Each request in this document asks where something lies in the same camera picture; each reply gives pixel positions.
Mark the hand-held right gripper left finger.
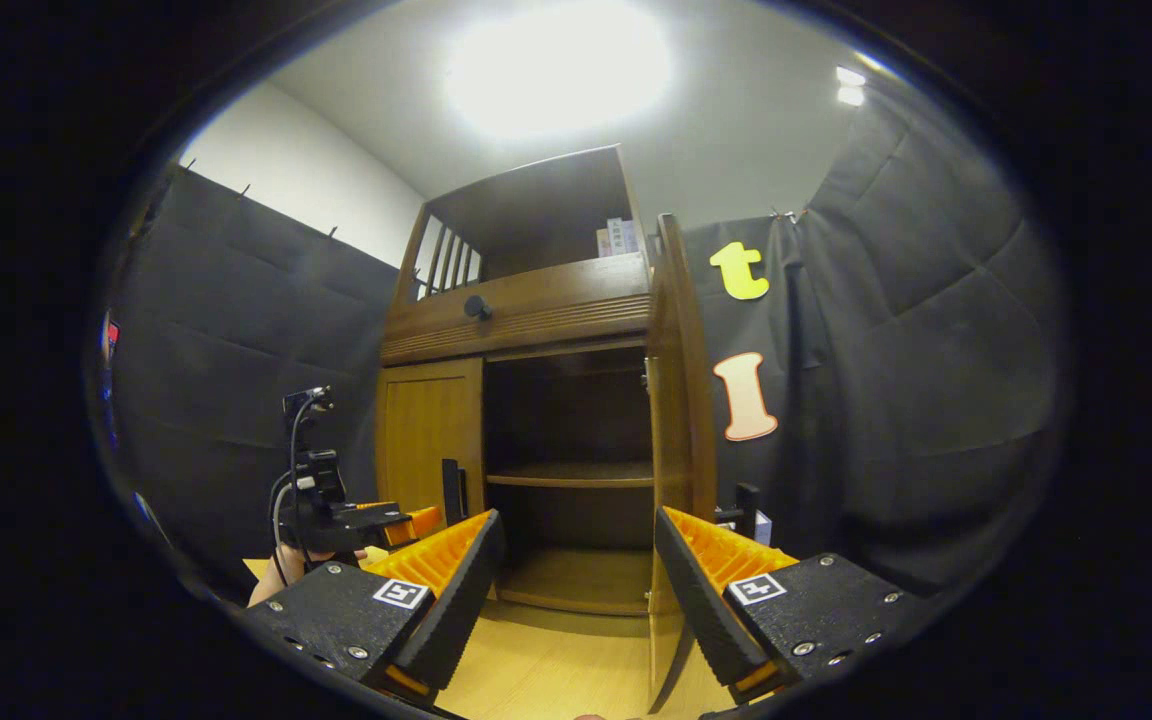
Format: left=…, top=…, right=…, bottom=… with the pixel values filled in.
left=241, top=510, right=507, bottom=701

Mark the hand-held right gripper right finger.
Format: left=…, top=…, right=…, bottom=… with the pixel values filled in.
left=654, top=505, right=937, bottom=706

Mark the black door handle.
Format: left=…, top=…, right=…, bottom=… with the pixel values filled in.
left=441, top=458, right=469, bottom=526
left=716, top=483, right=762, bottom=543

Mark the wooden shoe cabinet door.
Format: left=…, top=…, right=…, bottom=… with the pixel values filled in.
left=644, top=213, right=719, bottom=701
left=376, top=357, right=486, bottom=531

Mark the wooden double-door shoe cabinet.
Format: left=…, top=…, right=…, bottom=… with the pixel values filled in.
left=376, top=145, right=719, bottom=701

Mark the wooden cabinet shelf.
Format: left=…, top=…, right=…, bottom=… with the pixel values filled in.
left=486, top=460, right=655, bottom=489

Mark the black backdrop cloth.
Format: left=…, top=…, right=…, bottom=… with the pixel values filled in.
left=106, top=85, right=1067, bottom=601

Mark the large ceiling light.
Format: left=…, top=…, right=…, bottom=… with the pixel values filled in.
left=446, top=0, right=677, bottom=141

